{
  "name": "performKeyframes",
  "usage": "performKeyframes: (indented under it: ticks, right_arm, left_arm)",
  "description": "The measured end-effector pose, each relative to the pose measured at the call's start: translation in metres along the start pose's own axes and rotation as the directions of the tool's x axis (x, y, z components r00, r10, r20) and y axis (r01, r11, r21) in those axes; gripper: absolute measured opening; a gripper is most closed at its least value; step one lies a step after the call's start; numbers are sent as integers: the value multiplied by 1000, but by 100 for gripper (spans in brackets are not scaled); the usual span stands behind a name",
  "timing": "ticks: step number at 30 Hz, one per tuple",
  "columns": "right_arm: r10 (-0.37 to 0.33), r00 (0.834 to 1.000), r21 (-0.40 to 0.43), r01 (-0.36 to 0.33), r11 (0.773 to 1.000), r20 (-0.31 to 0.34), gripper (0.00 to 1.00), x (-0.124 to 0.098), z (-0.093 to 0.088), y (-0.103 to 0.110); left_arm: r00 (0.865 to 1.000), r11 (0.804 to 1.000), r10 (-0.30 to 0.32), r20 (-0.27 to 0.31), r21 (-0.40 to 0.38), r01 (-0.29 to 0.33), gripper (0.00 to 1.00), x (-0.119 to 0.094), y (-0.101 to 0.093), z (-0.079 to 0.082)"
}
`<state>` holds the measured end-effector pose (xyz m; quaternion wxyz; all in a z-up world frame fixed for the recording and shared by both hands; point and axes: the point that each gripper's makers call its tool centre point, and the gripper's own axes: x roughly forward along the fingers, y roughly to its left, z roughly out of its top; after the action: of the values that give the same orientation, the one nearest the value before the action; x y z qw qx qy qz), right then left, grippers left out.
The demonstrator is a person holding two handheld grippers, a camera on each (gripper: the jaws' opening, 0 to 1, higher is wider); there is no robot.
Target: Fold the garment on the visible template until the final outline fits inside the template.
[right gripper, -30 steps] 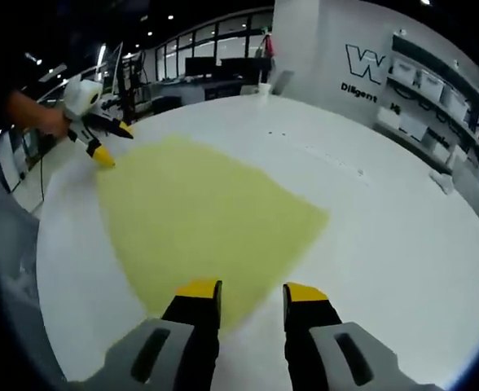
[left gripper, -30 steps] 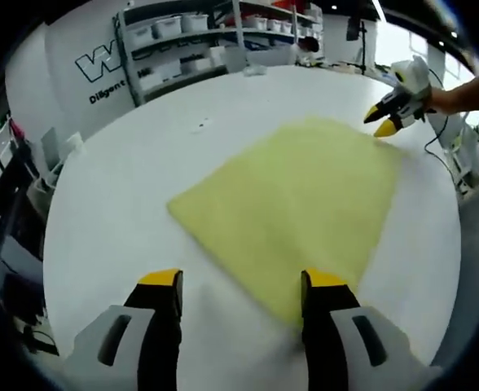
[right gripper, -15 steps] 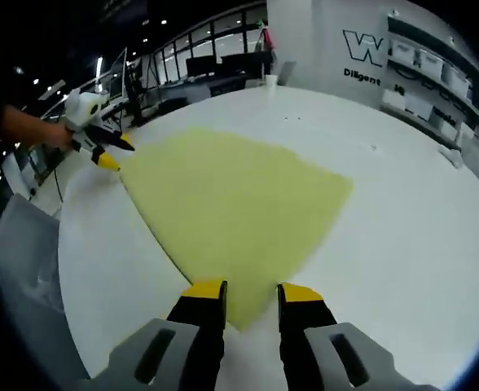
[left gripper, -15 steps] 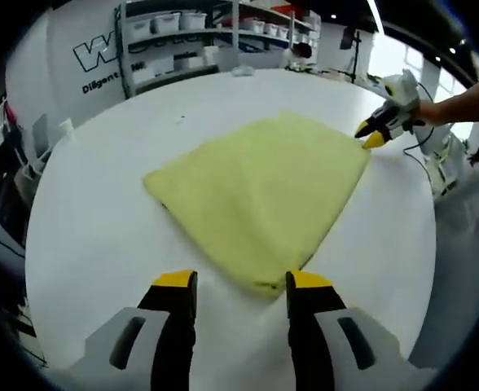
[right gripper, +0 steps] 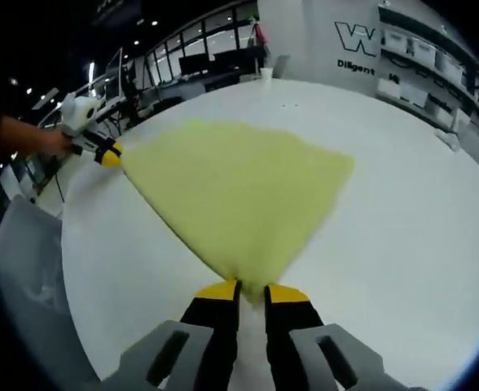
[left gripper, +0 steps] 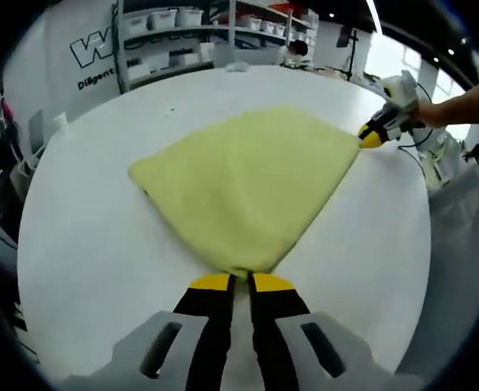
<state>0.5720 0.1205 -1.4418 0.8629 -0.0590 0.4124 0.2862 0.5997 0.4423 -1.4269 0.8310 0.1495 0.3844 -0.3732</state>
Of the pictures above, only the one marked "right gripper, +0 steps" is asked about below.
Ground yellow grey blue garment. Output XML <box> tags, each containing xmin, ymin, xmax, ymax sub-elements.
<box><xmin>121</xmin><ymin>117</ymin><xmax>357</xmax><ymax>313</ymax></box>

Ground grey metal shelf rack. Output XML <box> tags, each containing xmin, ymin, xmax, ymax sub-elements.
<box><xmin>376</xmin><ymin>2</ymin><xmax>479</xmax><ymax>139</ymax></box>

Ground grey office chair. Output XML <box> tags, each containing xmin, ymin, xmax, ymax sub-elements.
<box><xmin>270</xmin><ymin>54</ymin><xmax>292</xmax><ymax>79</ymax></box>

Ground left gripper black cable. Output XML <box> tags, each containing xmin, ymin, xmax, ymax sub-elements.
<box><xmin>53</xmin><ymin>156</ymin><xmax>68</xmax><ymax>204</ymax></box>

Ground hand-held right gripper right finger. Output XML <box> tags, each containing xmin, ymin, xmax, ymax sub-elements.
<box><xmin>262</xmin><ymin>283</ymin><xmax>387</xmax><ymax>391</ymax></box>

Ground white crumpled cloth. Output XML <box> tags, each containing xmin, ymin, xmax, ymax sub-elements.
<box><xmin>437</xmin><ymin>129</ymin><xmax>463</xmax><ymax>152</ymax></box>

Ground grey mesh chair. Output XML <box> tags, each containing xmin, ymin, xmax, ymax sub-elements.
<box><xmin>0</xmin><ymin>194</ymin><xmax>102</xmax><ymax>386</ymax></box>

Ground red hanging cloth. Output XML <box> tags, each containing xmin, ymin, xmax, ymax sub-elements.
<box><xmin>248</xmin><ymin>15</ymin><xmax>270</xmax><ymax>45</ymax></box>

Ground row of white storage bins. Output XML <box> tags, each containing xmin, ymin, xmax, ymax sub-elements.
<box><xmin>381</xmin><ymin>30</ymin><xmax>479</xmax><ymax>119</ymax></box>

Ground person's left hand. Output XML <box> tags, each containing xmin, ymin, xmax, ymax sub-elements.
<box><xmin>39</xmin><ymin>129</ymin><xmax>77</xmax><ymax>158</ymax></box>

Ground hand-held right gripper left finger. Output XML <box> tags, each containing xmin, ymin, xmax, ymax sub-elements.
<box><xmin>119</xmin><ymin>279</ymin><xmax>244</xmax><ymax>391</ymax></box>

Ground black desk monitor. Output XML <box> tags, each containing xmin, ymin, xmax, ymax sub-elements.
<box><xmin>213</xmin><ymin>46</ymin><xmax>265</xmax><ymax>73</ymax></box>
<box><xmin>178</xmin><ymin>54</ymin><xmax>214</xmax><ymax>77</ymax></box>

